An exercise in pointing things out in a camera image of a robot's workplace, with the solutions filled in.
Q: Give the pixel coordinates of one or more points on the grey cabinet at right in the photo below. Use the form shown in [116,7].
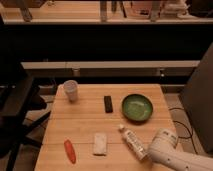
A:
[197,100]

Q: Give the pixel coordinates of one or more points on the black chair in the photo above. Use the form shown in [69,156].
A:
[18,95]

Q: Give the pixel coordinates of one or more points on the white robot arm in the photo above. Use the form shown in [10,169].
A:
[163,150]

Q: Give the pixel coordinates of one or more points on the clear plastic bottle white cap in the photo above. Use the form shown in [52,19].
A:
[133,142]

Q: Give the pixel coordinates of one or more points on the green bowl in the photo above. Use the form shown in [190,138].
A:
[137,107]

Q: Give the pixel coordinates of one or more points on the white paper cup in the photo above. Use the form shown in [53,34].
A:
[71,90]

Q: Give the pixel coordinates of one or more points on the white folded cloth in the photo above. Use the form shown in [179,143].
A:
[100,144]

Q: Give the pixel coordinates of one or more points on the black rectangular block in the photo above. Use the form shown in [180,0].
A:
[108,104]

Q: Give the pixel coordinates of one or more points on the orange carrot toy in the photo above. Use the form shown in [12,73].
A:
[70,151]

